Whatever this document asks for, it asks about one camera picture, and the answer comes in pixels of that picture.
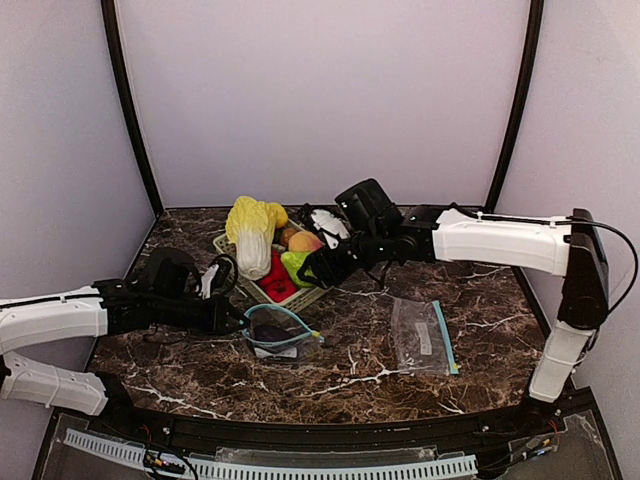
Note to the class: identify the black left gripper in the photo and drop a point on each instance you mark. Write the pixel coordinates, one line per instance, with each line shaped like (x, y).
(220, 314)

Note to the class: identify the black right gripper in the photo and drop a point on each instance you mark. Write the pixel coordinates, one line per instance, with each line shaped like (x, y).
(335, 260)

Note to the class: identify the purple eggplant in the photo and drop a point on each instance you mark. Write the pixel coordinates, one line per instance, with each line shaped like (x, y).
(270, 336)

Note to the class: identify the clear zip bag blue zipper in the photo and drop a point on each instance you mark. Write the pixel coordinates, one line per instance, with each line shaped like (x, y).
(306, 342)

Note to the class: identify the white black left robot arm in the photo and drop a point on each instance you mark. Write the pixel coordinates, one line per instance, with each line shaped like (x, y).
(169, 290)

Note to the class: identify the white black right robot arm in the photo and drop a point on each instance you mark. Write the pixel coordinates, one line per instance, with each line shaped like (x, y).
(568, 247)

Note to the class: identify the pale green plastic basket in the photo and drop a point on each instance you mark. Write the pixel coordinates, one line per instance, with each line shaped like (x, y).
(300, 300)

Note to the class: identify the orange pink peach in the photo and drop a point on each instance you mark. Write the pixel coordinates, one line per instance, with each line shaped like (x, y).
(304, 241)

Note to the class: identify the red bell pepper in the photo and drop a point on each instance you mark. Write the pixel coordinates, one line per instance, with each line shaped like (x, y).
(277, 284)

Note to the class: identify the brown potato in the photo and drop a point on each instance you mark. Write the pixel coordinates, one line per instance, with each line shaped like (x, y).
(286, 235)

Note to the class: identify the yellow lemon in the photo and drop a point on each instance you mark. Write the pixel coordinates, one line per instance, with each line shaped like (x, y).
(280, 215)

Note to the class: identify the yellow napa cabbage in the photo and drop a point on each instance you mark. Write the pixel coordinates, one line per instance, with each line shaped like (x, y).
(250, 227)

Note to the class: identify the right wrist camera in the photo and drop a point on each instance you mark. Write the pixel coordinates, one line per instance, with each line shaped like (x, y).
(324, 224)

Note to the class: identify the black front rail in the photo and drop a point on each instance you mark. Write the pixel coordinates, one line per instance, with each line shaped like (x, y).
(480, 432)

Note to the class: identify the black frame post left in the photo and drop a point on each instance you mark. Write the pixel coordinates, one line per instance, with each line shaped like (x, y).
(128, 109)

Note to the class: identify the black frame post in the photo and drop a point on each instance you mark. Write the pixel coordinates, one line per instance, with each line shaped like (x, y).
(522, 86)
(128, 109)

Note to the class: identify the black frame post right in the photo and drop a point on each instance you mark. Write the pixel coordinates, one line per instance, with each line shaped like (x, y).
(522, 86)

